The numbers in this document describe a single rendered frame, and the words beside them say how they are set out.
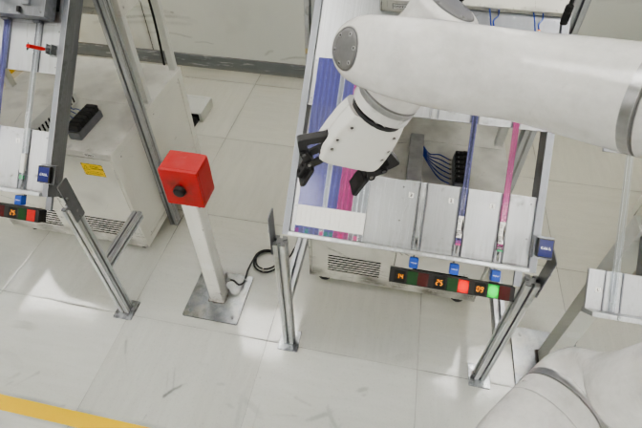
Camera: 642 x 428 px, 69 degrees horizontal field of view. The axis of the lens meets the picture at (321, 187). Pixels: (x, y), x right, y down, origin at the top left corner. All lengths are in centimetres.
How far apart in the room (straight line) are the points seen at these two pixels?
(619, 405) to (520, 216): 82
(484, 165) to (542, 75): 135
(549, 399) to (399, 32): 52
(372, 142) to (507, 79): 24
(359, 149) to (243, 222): 174
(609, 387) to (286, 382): 143
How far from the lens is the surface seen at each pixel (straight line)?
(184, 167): 151
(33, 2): 172
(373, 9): 144
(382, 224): 133
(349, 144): 64
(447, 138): 188
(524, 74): 46
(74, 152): 200
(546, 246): 135
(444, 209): 134
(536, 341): 214
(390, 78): 48
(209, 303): 210
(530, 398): 74
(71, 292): 235
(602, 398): 64
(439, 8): 55
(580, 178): 291
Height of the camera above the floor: 176
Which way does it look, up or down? 45 degrees down
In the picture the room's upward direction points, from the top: straight up
